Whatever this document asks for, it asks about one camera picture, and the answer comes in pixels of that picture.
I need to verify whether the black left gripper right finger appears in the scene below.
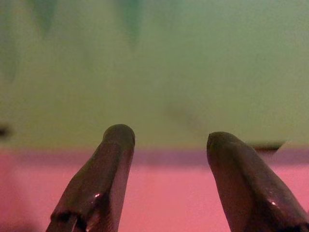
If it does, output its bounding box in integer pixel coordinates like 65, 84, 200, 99
206, 131, 309, 232

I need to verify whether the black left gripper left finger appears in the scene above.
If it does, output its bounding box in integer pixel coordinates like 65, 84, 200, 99
45, 124, 136, 232

